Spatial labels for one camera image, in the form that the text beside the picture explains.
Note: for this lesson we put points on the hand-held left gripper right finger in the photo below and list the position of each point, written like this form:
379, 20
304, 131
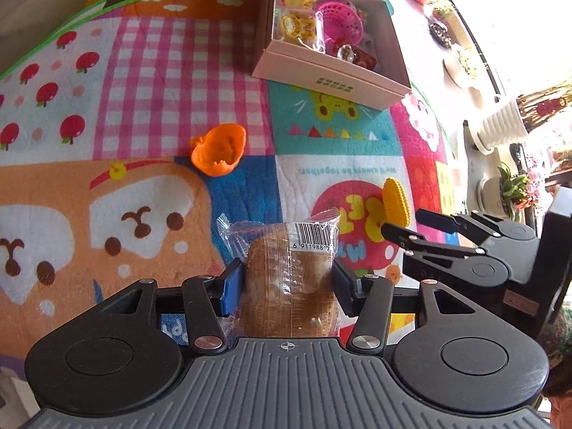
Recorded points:
344, 290

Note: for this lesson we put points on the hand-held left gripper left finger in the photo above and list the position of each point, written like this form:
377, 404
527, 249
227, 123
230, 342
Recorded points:
232, 286

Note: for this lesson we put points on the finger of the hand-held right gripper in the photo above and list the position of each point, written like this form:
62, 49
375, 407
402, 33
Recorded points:
415, 243
447, 220

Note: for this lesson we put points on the yellow corn toy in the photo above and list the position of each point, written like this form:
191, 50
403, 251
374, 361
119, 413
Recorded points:
397, 201

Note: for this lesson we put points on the brown packaged bread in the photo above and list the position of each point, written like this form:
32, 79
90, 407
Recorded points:
286, 286

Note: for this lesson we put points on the brown chestnut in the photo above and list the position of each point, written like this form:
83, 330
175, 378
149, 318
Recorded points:
364, 59

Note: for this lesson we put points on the pink cardboard box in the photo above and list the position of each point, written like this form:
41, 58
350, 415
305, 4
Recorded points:
286, 60

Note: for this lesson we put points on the pink toy net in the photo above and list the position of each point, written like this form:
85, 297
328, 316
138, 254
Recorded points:
339, 20

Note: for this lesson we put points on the yellow packaged cake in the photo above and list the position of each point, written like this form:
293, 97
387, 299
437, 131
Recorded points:
297, 27

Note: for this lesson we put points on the person's right forearm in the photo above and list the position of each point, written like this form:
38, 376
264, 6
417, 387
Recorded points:
556, 348

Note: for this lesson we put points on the pink flowering potted plant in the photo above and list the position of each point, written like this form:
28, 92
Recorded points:
514, 187

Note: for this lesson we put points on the white ribbed flower pot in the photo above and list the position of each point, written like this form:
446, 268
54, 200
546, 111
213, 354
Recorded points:
500, 123

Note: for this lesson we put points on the orange pumpkin toy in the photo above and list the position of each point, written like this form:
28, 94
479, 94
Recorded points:
219, 152

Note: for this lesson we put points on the white potted plant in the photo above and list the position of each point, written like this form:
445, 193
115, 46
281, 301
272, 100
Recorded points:
462, 67

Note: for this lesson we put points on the dark potted plant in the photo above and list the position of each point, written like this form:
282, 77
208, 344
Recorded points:
440, 31

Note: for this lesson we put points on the colourful cartoon play mat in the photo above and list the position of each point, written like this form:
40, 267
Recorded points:
134, 98

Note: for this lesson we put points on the beige sofa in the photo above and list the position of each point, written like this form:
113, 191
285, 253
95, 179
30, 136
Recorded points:
35, 4

